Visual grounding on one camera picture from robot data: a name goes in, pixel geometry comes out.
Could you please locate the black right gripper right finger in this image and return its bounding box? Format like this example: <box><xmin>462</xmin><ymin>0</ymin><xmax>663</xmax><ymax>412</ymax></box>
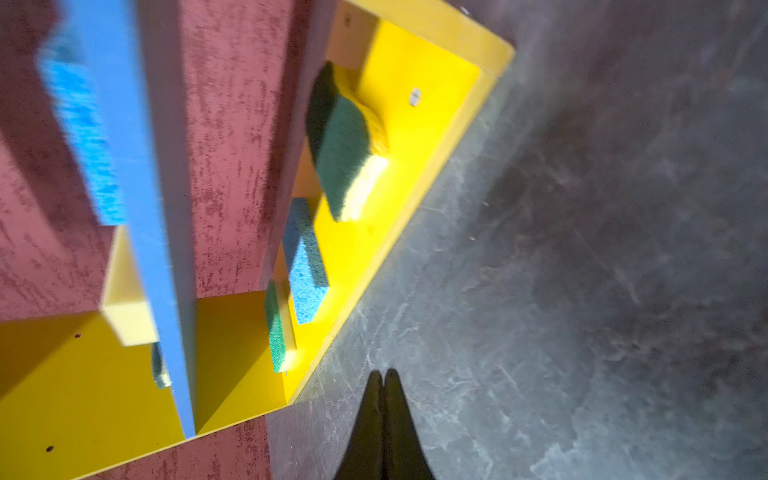
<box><xmin>383</xmin><ymin>369</ymin><xmax>435</xmax><ymax>480</ymax></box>

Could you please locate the blue sponge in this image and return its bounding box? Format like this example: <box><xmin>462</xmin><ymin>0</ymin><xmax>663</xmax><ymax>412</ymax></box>
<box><xmin>283</xmin><ymin>198</ymin><xmax>329</xmax><ymax>325</ymax></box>
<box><xmin>36</xmin><ymin>21</ymin><xmax>127</xmax><ymax>226</ymax></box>

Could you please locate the bright green yellow sponge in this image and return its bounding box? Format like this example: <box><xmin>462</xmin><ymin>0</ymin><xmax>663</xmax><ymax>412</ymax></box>
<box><xmin>264</xmin><ymin>281</ymin><xmax>297</xmax><ymax>373</ymax></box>

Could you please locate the yellow sponge front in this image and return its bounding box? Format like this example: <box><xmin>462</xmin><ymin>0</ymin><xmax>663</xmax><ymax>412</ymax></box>
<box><xmin>99</xmin><ymin>225</ymin><xmax>159</xmax><ymax>347</ymax></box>

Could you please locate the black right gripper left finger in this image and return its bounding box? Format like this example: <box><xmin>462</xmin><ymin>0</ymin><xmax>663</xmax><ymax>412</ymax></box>
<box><xmin>335</xmin><ymin>370</ymin><xmax>384</xmax><ymax>480</ymax></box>

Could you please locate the dark green wavy sponge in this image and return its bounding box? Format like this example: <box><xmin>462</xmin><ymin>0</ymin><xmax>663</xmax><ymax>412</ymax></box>
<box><xmin>151</xmin><ymin>342</ymin><xmax>172</xmax><ymax>389</ymax></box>
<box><xmin>305</xmin><ymin>61</ymin><xmax>389</xmax><ymax>222</ymax></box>

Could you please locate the yellow wooden two-tier shelf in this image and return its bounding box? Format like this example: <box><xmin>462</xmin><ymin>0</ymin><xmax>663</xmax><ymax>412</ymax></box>
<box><xmin>0</xmin><ymin>0</ymin><xmax>517</xmax><ymax>480</ymax></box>

